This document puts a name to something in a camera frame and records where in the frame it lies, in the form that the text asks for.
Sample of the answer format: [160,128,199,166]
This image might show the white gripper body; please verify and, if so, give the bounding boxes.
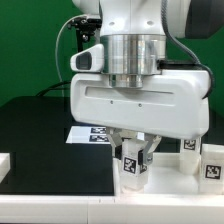
[70,70,209,140]

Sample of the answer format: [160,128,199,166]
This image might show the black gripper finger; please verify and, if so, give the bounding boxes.
[138,134,162,166]
[106,128,122,159]

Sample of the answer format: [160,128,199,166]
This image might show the white square table top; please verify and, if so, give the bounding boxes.
[112,151,224,198]

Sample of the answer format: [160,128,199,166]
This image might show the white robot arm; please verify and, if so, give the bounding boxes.
[70,0,224,165]

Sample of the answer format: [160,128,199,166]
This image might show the white marker sheet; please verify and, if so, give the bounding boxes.
[65,125,146,146]

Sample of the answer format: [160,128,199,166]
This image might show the white front fence rail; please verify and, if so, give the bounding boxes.
[0,195,224,224]

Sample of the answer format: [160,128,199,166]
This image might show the white fence rail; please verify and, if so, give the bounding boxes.
[0,195,224,224]
[0,153,11,183]

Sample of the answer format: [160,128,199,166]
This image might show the black cables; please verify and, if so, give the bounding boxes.
[35,81,73,98]

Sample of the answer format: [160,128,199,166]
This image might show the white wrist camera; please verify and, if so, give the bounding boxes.
[70,44,104,73]

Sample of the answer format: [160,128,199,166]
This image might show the white left fence rail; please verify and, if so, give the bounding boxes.
[0,153,11,183]

